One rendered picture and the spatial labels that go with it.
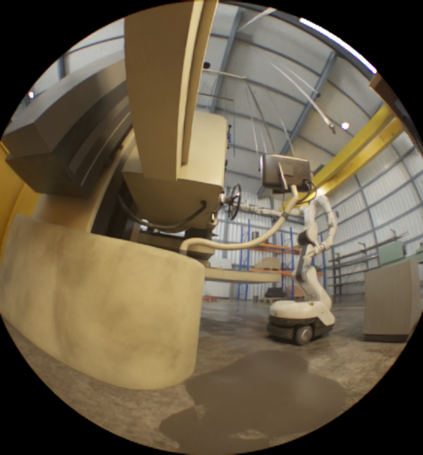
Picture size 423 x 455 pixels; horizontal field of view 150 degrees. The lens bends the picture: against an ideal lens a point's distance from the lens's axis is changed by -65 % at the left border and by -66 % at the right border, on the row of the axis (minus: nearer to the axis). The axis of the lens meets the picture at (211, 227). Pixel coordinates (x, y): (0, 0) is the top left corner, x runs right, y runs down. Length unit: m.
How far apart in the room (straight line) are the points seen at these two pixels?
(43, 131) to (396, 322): 1.92
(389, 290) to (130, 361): 1.51
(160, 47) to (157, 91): 0.17
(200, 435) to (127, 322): 0.45
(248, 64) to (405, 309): 8.30
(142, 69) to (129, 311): 0.81
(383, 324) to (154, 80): 1.79
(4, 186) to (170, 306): 2.29
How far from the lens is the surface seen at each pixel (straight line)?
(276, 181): 1.00
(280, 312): 1.47
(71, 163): 0.70
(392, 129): 9.20
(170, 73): 0.59
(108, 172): 0.96
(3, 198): 2.44
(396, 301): 1.39
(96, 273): 0.65
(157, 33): 0.59
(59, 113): 0.65
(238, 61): 8.12
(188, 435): 0.59
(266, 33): 8.50
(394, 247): 5.65
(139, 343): 0.64
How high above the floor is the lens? 0.47
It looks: 22 degrees up
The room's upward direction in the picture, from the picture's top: 6 degrees clockwise
